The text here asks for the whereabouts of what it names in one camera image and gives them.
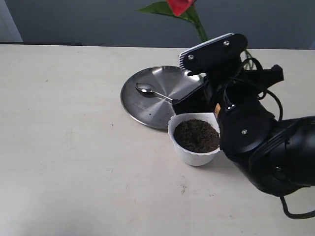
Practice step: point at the artificial red anthurium plant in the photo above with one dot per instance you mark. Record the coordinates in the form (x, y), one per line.
(179, 9)

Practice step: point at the dark brown potting soil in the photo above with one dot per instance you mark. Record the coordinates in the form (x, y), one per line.
(197, 136)

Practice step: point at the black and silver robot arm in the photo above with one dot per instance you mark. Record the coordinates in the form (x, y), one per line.
(276, 154)

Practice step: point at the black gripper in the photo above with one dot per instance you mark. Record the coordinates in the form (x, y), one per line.
(247, 111)

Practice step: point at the round stainless steel plate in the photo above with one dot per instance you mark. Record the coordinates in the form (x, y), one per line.
(155, 112)

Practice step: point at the small metal spork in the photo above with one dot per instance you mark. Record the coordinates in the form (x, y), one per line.
(149, 91)

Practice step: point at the white scalloped plastic pot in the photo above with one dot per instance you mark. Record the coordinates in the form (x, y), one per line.
(189, 157)

